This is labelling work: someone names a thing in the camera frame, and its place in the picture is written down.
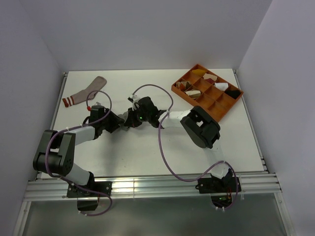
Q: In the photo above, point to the brown patterned rolled sock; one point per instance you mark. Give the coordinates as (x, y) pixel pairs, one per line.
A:
(183, 85)

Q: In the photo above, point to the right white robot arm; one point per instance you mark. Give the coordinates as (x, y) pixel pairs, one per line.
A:
(202, 129)

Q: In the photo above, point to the grey sock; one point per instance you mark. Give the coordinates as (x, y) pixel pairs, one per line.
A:
(124, 117)

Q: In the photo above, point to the beige brown rolled sock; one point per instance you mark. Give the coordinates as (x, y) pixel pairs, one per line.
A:
(194, 94)

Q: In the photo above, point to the orange compartment tray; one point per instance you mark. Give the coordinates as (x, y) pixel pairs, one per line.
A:
(214, 101)

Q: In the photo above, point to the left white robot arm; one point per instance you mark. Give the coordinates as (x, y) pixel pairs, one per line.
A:
(56, 149)

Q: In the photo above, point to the beige sock with red stripes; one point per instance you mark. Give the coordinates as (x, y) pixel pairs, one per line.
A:
(88, 93)

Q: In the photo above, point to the yellow rolled sock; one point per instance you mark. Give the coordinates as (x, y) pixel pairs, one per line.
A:
(199, 72)

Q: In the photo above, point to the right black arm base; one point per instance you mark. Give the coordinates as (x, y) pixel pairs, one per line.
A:
(225, 187)

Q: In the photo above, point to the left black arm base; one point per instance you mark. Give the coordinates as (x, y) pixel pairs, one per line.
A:
(88, 197)

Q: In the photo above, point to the aluminium frame rail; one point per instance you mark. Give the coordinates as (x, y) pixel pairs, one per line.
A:
(148, 187)

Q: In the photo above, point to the white rolled sock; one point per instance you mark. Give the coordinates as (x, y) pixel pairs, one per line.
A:
(221, 86)

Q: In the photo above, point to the red beige rolled sock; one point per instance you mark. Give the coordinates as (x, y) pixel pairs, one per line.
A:
(210, 78)

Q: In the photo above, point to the black rolled sock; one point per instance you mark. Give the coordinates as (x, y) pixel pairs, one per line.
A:
(233, 93)

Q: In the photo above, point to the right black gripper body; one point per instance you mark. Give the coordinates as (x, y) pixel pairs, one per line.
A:
(138, 117)

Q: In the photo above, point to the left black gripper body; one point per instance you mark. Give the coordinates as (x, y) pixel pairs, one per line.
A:
(110, 122)

